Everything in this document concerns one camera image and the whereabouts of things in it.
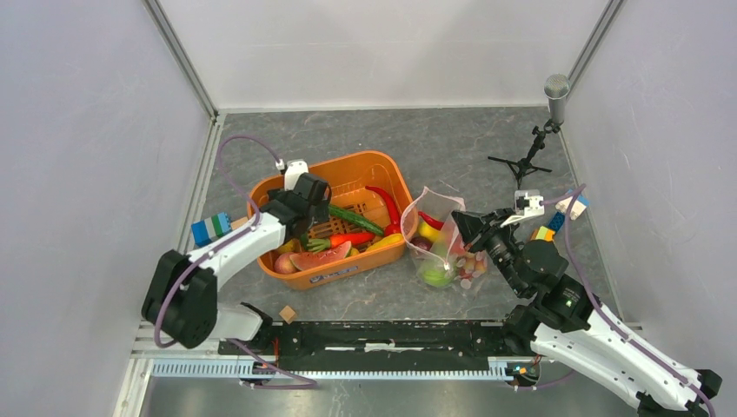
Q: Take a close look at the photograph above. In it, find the white blue toy block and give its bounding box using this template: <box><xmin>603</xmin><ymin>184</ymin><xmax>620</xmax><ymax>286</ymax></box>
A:
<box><xmin>555</xmin><ymin>195</ymin><xmax>589</xmax><ymax>221</ymax></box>

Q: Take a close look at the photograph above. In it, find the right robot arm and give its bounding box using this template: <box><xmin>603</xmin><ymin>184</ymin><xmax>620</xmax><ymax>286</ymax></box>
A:
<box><xmin>451</xmin><ymin>208</ymin><xmax>722</xmax><ymax>416</ymax></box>

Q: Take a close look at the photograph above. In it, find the microphone on tripod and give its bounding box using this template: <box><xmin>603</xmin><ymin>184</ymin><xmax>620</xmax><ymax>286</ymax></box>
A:
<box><xmin>487</xmin><ymin>74</ymin><xmax>571</xmax><ymax>189</ymax></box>

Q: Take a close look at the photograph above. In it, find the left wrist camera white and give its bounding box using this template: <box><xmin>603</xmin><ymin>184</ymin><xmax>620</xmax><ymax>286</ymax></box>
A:
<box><xmin>276</xmin><ymin>159</ymin><xmax>309</xmax><ymax>190</ymax></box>

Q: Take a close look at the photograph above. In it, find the dark purple plum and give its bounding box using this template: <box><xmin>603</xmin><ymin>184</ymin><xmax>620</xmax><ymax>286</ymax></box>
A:
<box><xmin>410</xmin><ymin>235</ymin><xmax>433</xmax><ymax>251</ymax></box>

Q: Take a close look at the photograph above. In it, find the small wooden cube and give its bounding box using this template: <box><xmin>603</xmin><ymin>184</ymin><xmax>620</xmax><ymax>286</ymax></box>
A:
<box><xmin>279</xmin><ymin>305</ymin><xmax>297</xmax><ymax>324</ymax></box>

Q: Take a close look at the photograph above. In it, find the yellow mango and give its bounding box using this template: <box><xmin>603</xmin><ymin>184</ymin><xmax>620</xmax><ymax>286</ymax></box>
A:
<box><xmin>417</xmin><ymin>222</ymin><xmax>440</xmax><ymax>243</ymax></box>

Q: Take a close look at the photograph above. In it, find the watermelon slice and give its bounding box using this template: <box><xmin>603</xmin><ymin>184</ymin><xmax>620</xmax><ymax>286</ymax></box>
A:
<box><xmin>289</xmin><ymin>242</ymin><xmax>352</xmax><ymax>271</ymax></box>

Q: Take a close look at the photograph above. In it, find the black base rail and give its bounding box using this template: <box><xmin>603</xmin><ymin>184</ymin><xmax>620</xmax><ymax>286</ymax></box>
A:
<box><xmin>245</xmin><ymin>320</ymin><xmax>541</xmax><ymax>372</ymax></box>

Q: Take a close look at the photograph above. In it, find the green cucumber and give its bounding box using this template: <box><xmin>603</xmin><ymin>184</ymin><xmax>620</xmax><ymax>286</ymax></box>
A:
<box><xmin>329</xmin><ymin>204</ymin><xmax>385</xmax><ymax>236</ymax></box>

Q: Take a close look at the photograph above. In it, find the orange yellow toy block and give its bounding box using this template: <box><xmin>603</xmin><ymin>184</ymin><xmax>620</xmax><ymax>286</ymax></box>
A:
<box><xmin>530</xmin><ymin>212</ymin><xmax>566</xmax><ymax>242</ymax></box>

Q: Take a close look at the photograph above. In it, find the red cherry bunch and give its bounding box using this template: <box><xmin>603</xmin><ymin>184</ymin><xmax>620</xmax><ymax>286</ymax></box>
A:
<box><xmin>455</xmin><ymin>252</ymin><xmax>488</xmax><ymax>289</ymax></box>

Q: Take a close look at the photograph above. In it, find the orange plastic tub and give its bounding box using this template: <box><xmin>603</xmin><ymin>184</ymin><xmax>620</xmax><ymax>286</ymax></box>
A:
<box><xmin>257</xmin><ymin>150</ymin><xmax>412</xmax><ymax>290</ymax></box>

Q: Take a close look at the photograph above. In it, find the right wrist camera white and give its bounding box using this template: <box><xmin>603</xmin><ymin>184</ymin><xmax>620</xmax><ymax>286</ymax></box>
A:
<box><xmin>501</xmin><ymin>189</ymin><xmax>545</xmax><ymax>227</ymax></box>

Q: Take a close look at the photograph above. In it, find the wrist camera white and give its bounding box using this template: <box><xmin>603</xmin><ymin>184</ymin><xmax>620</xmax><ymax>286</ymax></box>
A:
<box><xmin>501</xmin><ymin>189</ymin><xmax>545</xmax><ymax>227</ymax></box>
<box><xmin>276</xmin><ymin>159</ymin><xmax>309</xmax><ymax>190</ymax></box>

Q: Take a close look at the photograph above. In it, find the clear zip top bag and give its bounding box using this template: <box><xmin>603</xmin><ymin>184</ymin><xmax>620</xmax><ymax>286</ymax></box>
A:
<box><xmin>400</xmin><ymin>187</ymin><xmax>487</xmax><ymax>291</ymax></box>

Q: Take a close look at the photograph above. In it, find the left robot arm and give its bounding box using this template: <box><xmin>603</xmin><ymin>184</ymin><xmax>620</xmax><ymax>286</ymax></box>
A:
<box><xmin>141</xmin><ymin>173</ymin><xmax>331</xmax><ymax>354</ymax></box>

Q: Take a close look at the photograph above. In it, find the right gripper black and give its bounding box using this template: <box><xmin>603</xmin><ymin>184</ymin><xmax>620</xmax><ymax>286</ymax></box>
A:
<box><xmin>450</xmin><ymin>207</ymin><xmax>526</xmax><ymax>295</ymax></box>

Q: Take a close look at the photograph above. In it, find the long red chili pepper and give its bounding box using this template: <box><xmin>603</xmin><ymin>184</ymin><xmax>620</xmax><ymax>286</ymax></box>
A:
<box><xmin>418</xmin><ymin>211</ymin><xmax>444</xmax><ymax>230</ymax></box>

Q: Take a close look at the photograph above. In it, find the yellow chili pepper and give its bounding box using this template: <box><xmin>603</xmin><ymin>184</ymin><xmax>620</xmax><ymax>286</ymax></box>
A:
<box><xmin>365</xmin><ymin>233</ymin><xmax>404</xmax><ymax>253</ymax></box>

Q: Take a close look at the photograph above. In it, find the peach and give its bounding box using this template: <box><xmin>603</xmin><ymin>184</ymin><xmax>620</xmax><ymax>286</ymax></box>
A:
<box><xmin>274</xmin><ymin>252</ymin><xmax>299</xmax><ymax>275</ymax></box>

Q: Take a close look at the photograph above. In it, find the blue green white block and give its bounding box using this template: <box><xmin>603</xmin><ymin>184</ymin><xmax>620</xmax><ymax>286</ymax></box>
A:
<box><xmin>190</xmin><ymin>212</ymin><xmax>233</xmax><ymax>248</ymax></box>

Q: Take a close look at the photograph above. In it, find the orange carrot green top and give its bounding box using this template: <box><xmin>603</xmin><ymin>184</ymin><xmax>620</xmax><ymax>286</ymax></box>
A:
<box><xmin>305</xmin><ymin>232</ymin><xmax>375</xmax><ymax>252</ymax></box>

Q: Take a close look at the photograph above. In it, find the green round fruit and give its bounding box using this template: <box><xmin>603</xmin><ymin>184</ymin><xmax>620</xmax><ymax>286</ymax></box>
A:
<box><xmin>419</xmin><ymin>265</ymin><xmax>453</xmax><ymax>288</ymax></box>

